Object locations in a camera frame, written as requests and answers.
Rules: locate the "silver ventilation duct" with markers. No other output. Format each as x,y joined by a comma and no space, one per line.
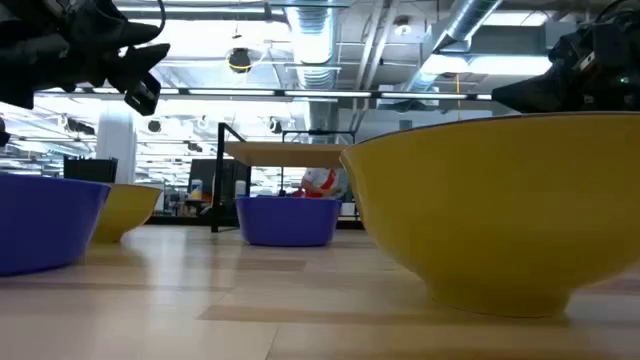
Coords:
462,22
312,35

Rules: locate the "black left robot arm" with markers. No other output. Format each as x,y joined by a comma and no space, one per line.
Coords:
25,80

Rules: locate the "black round ceiling fixture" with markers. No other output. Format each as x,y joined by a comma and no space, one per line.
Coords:
239,59

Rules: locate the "black aluminium table frame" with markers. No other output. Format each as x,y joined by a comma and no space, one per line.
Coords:
175,220

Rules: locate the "black monitor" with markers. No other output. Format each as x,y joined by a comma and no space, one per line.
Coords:
205,172

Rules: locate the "black plastic crate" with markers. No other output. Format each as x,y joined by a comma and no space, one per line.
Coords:
90,170

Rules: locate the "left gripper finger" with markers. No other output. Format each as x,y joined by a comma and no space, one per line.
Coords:
140,62
137,34

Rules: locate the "white container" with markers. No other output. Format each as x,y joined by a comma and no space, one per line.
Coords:
240,188

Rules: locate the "white bottle yellow label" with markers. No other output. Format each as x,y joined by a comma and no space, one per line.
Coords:
196,190

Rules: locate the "blue mini bowl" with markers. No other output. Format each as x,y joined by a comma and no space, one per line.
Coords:
45,225
287,222

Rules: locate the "yellow patterned mini bowl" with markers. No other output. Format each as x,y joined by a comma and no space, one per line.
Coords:
125,210
500,210

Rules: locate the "long black light bar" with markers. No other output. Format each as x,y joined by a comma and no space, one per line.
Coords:
280,93

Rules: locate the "wooden shelf riser black legs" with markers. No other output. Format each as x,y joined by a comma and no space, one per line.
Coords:
285,154

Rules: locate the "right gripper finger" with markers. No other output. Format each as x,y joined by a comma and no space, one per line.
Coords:
545,95

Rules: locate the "white pillar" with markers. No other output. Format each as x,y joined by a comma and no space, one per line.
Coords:
116,150

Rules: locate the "red and white object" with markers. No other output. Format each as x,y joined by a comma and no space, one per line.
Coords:
320,181

